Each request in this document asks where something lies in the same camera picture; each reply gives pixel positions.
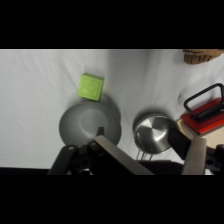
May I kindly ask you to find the grey bowl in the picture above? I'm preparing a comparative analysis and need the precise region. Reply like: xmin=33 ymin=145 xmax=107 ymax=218
xmin=58 ymin=95 xmax=123 ymax=150

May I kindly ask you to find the white tablecloth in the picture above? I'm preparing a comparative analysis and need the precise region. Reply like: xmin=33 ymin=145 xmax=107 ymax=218
xmin=0 ymin=49 xmax=224 ymax=170

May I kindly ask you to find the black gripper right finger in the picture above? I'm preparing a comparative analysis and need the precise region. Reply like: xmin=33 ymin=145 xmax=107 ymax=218
xmin=168 ymin=127 xmax=208 ymax=176

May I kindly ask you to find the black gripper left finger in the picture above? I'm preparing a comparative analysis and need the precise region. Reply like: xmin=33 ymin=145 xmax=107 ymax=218
xmin=94 ymin=126 xmax=155 ymax=176

